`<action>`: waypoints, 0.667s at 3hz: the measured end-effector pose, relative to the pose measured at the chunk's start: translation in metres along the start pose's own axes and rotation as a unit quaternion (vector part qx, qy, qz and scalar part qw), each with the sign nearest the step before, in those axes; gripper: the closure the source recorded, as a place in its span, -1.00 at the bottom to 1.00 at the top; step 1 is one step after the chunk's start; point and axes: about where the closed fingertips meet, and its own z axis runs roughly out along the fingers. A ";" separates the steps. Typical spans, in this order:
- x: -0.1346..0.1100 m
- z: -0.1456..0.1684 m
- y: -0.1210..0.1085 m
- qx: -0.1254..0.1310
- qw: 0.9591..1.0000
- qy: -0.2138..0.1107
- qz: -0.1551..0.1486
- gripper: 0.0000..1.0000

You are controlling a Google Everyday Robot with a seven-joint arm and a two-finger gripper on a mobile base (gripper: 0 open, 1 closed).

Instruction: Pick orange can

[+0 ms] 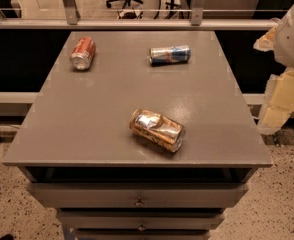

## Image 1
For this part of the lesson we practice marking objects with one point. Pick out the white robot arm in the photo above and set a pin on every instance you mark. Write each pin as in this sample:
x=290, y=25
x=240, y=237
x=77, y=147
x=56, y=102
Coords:
x=278, y=105

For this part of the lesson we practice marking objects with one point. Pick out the crushed orange soda can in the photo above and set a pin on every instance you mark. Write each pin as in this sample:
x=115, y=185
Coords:
x=158, y=129

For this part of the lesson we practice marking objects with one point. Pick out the blue silver energy drink can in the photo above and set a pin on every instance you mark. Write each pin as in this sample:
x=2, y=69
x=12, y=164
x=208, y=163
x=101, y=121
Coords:
x=169, y=55

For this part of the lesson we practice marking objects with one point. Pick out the red soda can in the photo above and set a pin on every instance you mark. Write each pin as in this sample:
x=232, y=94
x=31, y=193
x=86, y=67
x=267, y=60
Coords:
x=83, y=53

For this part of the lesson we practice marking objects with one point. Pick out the grey drawer cabinet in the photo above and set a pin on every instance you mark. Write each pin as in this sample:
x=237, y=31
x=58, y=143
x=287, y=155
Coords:
x=77, y=130

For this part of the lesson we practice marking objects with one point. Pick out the top grey drawer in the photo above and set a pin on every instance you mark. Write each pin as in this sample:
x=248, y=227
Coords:
x=137, y=195

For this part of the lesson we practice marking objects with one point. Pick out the grey drawer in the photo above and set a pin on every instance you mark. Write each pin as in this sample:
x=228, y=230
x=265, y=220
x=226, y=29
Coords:
x=146, y=220
x=143, y=235
x=137, y=195

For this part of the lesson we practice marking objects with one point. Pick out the bottom grey drawer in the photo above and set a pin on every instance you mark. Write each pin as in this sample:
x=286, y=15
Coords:
x=143, y=235

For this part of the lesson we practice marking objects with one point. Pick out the middle grey drawer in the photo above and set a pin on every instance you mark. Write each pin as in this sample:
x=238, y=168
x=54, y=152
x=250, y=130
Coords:
x=146, y=220

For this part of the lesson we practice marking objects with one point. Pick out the metal railing with glass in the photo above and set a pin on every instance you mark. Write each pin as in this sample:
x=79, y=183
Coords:
x=72, y=20

